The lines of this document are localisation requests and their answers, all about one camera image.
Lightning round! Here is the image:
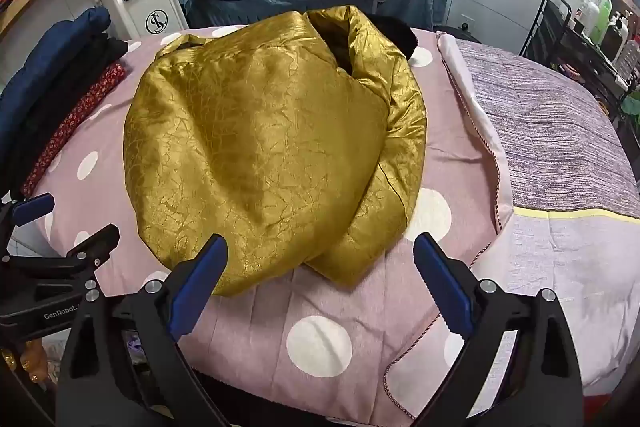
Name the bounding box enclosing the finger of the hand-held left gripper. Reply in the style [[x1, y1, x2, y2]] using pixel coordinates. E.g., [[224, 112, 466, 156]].
[[0, 193, 56, 234], [0, 226, 122, 281]]

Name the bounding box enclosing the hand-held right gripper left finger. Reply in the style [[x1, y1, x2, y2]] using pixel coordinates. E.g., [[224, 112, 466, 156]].
[[55, 234, 236, 427]]

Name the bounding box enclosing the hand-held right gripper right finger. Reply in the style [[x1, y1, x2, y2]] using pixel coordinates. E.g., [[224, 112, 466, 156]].
[[410, 232, 586, 427]]

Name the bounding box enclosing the gold jacket with black fur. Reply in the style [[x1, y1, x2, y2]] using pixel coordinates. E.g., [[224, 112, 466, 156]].
[[122, 5, 428, 298]]

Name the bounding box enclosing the person's left hand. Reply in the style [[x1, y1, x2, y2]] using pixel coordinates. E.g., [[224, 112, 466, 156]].
[[0, 339, 51, 384]]

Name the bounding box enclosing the red floral folded cloth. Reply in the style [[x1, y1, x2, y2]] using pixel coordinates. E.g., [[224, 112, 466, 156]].
[[21, 62, 126, 198]]

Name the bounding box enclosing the navy folded garment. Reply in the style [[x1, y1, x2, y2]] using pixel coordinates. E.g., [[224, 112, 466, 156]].
[[0, 6, 112, 128]]

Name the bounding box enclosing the grey striped bed cover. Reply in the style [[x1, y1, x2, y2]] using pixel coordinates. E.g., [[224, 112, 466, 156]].
[[437, 32, 640, 398]]

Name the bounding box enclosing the black metal cart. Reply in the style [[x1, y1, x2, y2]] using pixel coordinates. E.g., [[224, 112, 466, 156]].
[[520, 0, 638, 108]]

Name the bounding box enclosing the black pump bottle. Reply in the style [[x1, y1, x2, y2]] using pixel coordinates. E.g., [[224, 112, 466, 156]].
[[600, 12, 631, 58]]

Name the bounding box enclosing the green bottle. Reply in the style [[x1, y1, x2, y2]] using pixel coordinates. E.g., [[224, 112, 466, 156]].
[[592, 0, 615, 38]]

